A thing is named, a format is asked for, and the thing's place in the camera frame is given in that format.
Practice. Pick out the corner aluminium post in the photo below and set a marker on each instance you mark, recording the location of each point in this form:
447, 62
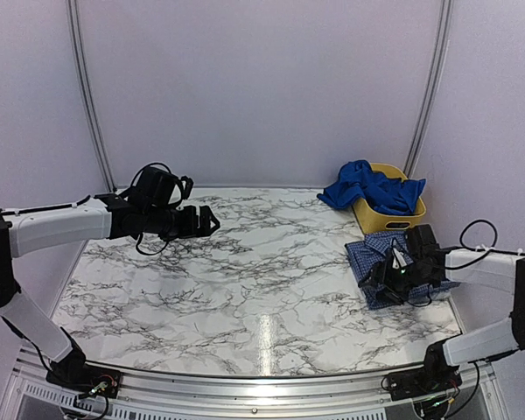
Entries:
433, 81
81, 67

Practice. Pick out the right corner aluminium post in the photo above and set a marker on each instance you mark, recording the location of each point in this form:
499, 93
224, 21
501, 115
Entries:
433, 81

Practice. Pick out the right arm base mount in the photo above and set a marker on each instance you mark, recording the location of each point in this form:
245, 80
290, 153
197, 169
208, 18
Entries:
432, 377

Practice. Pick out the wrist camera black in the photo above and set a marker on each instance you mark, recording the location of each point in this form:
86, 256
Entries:
154, 188
421, 241

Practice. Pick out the left corner aluminium post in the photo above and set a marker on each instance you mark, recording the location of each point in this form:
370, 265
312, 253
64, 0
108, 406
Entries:
81, 67

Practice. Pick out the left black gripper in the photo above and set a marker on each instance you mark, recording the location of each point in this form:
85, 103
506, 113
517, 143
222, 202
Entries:
190, 228

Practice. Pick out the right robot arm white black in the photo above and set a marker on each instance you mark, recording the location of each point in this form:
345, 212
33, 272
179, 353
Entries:
493, 269

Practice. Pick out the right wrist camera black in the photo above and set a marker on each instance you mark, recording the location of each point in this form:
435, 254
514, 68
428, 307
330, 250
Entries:
421, 241

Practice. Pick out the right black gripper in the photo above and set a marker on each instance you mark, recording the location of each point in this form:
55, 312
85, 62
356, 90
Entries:
382, 269

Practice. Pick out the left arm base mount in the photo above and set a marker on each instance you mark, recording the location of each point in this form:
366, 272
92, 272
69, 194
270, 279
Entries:
73, 372

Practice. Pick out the royal blue garment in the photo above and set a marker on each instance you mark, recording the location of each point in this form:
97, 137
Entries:
357, 180

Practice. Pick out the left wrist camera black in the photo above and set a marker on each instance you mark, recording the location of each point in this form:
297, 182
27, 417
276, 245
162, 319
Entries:
154, 188

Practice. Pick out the aluminium front frame rail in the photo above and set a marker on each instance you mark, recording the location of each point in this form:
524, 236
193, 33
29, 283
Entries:
156, 395

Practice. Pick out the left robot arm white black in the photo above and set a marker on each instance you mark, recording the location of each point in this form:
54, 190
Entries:
105, 216

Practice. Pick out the yellow plastic laundry basket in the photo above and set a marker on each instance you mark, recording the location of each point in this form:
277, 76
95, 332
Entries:
371, 221

